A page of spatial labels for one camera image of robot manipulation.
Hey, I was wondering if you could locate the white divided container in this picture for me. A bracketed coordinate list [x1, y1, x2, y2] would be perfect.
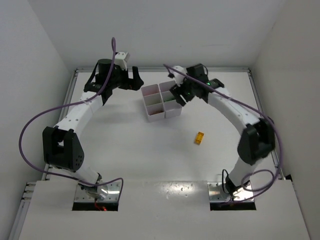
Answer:
[141, 84, 165, 122]
[159, 80, 182, 119]

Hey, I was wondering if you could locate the yellow lego brick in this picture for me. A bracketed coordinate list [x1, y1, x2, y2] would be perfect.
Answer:
[194, 131, 204, 145]

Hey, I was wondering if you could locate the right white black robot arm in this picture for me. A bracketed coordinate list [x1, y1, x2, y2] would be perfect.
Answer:
[167, 63, 276, 195]

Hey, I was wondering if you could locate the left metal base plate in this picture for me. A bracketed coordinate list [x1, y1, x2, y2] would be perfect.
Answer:
[74, 182, 122, 203]

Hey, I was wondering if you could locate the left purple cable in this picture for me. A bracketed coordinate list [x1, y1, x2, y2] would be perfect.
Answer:
[18, 37, 125, 201]

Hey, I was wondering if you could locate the metal base plate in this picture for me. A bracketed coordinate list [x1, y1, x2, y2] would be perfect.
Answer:
[74, 182, 122, 203]
[207, 182, 255, 203]

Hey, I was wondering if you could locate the right white divided container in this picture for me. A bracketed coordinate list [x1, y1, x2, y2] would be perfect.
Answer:
[159, 80, 182, 119]

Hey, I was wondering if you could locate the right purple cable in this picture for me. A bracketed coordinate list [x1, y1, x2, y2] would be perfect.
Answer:
[163, 63, 284, 206]

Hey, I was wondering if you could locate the left white divided container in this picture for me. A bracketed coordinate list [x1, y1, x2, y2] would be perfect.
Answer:
[141, 84, 165, 122]

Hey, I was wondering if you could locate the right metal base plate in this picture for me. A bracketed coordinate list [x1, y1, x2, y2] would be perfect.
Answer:
[207, 182, 255, 203]

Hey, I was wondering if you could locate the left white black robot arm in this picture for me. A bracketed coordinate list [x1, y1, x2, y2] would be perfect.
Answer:
[42, 59, 144, 187]

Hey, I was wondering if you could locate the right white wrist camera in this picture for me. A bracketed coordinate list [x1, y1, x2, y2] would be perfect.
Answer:
[168, 65, 187, 86]

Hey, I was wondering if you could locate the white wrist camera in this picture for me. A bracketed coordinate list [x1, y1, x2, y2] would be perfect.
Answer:
[114, 51, 130, 71]
[168, 65, 187, 86]

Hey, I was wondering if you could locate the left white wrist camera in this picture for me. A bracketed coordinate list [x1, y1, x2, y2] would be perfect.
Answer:
[114, 51, 130, 71]

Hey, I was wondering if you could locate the purple cable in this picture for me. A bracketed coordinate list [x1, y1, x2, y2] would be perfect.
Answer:
[163, 63, 284, 206]
[18, 37, 125, 201]

